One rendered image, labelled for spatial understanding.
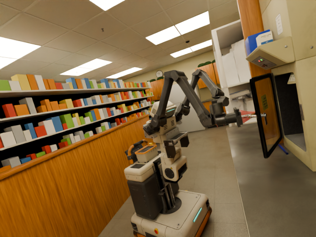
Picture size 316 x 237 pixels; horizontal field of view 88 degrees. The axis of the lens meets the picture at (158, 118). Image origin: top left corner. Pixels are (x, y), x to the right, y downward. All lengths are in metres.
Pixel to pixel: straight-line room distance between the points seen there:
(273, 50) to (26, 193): 1.97
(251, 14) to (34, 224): 2.26
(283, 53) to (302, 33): 0.08
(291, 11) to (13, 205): 2.09
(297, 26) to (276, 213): 0.68
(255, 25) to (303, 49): 0.44
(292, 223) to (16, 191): 1.79
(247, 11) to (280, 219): 1.07
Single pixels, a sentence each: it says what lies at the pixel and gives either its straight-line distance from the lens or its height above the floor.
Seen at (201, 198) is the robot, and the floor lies 0.28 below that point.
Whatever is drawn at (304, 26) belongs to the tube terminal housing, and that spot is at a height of 1.53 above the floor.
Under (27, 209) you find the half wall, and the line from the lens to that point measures 1.91.
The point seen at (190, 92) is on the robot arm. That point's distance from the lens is 1.06.
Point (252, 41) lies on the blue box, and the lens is 1.05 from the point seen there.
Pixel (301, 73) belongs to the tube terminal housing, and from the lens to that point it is 0.88.
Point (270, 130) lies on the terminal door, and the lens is 1.04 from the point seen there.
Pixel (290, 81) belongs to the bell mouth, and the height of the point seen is 1.33.
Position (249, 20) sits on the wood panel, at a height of 1.72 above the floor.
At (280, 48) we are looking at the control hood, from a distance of 0.86.
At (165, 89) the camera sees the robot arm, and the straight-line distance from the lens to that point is 1.18.
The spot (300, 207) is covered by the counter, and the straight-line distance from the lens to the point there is 0.77.
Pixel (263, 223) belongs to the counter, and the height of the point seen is 0.94.
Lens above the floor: 1.39
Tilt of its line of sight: 6 degrees down
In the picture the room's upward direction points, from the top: 14 degrees counter-clockwise
